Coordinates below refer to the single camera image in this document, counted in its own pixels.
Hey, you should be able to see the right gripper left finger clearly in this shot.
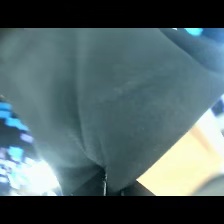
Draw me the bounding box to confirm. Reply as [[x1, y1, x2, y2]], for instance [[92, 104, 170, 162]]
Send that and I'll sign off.
[[71, 170, 107, 197]]

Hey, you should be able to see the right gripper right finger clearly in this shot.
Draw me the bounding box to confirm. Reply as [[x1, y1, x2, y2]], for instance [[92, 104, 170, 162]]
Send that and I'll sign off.
[[107, 179, 156, 197]]

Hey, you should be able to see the black garment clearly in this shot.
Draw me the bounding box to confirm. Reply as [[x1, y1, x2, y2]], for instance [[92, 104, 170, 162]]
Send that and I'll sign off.
[[0, 28, 224, 197]]

